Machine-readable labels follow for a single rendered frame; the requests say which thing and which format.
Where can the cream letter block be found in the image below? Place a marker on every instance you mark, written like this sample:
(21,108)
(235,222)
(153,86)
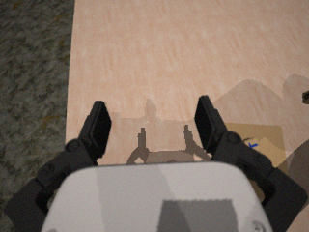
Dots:
(306,97)
(253,143)

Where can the tan flat mat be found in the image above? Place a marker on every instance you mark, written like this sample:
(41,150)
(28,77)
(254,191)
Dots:
(271,140)

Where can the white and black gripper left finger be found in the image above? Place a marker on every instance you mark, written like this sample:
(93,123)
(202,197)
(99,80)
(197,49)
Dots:
(27,209)

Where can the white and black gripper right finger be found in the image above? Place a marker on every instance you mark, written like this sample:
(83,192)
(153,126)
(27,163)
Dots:
(284,198)

